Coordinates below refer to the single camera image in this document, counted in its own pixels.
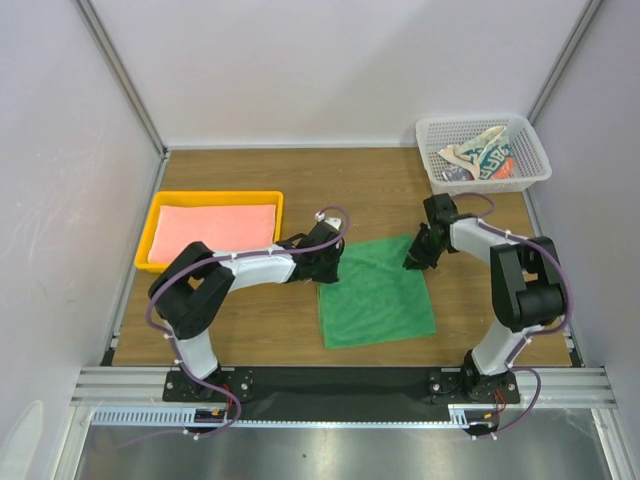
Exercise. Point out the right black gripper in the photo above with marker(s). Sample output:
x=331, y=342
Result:
x=426, y=245

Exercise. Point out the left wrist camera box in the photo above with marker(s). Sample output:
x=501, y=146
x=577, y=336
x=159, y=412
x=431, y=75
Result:
x=330, y=222

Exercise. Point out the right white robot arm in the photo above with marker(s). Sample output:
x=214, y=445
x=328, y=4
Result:
x=528, y=289

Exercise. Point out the yellow plastic tray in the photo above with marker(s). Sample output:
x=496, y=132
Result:
x=192, y=198

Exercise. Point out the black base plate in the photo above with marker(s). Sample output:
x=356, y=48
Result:
x=358, y=394

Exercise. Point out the green towel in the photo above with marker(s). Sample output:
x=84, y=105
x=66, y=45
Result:
x=376, y=299

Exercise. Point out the pink towel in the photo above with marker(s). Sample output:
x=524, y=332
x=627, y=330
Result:
x=221, y=228

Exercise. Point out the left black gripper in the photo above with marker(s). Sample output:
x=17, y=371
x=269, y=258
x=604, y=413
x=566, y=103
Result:
x=330, y=276

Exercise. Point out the patterned white cloth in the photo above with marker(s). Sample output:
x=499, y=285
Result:
x=487, y=156

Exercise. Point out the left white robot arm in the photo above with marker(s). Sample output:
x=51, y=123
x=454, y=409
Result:
x=189, y=293

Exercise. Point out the white plastic basket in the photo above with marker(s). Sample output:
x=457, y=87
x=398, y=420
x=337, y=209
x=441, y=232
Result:
x=531, y=162

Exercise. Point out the aluminium frame rail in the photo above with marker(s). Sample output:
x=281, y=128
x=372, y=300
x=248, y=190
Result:
x=547, y=387

